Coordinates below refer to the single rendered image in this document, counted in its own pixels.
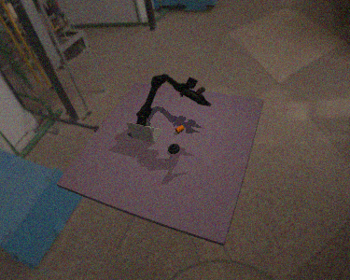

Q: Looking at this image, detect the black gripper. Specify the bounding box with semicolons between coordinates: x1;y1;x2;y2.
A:
189;91;211;106

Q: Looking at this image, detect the orange knob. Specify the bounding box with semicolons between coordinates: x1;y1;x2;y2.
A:
175;125;184;133

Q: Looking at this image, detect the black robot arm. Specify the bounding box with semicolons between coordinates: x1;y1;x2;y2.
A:
135;75;205;126

